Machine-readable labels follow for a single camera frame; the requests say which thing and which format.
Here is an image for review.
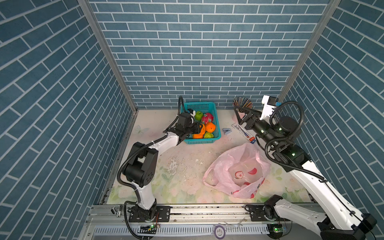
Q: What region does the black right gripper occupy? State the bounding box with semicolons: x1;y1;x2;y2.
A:
236;104;281;151

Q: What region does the orange fruit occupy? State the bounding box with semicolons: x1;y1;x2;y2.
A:
205;122;216;133
193;124;206;139

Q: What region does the green pepper fruit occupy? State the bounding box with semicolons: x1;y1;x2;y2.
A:
204;132;214;139

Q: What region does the red dragon fruit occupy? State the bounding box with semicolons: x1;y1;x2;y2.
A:
201;113;214;124

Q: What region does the pink plastic bag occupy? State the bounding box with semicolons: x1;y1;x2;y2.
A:
203;143;271;199

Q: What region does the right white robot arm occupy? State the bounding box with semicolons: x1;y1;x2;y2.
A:
234;101;378;240

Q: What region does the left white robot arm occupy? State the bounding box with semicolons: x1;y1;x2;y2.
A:
117;109;203;211

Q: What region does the pink metal pencil bucket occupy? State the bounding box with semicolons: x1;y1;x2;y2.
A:
238;112;246;119

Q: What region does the light blue stapler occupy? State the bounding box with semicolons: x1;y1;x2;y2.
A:
223;128;232;135

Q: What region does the teal plastic basket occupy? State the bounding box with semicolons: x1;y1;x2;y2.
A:
184;102;221;145

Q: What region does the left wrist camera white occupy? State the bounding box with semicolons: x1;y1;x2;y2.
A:
187;109;196;116

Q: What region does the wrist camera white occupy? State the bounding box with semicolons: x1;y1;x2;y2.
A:
260;95;279;120
187;109;196;116

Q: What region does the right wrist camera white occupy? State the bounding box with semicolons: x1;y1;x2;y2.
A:
260;95;279;120

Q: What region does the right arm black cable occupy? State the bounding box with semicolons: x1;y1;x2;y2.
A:
263;100;328;184

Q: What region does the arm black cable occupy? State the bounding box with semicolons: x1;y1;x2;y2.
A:
263;100;328;184
116;95;185;193

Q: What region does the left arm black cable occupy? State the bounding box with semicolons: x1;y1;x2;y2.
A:
116;95;185;193

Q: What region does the left corner aluminium post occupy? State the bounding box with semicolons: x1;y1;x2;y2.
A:
77;0;139;113

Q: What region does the corner aluminium post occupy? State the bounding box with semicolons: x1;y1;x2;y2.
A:
77;0;139;113
278;0;341;102

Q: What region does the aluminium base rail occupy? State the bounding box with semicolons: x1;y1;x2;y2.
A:
86;204;326;236

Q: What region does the right corner aluminium post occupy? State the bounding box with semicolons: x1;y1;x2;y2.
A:
278;0;341;102

